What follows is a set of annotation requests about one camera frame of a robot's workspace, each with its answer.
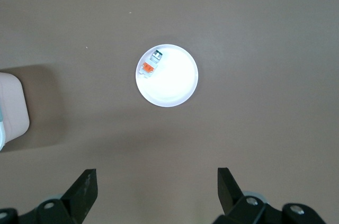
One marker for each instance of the grey box latch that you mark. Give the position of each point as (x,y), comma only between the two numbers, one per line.
(1,118)

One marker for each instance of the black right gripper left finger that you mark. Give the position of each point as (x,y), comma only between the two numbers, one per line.
(76,197)

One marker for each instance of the white orange green-button switch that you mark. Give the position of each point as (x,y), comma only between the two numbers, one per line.
(148,67)

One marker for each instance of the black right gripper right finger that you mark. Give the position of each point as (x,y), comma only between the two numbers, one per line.
(230,197)

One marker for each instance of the pink round plate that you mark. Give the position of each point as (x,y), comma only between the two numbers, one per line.
(172,83)

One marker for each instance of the white lidded storage box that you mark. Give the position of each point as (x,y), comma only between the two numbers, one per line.
(14,107)

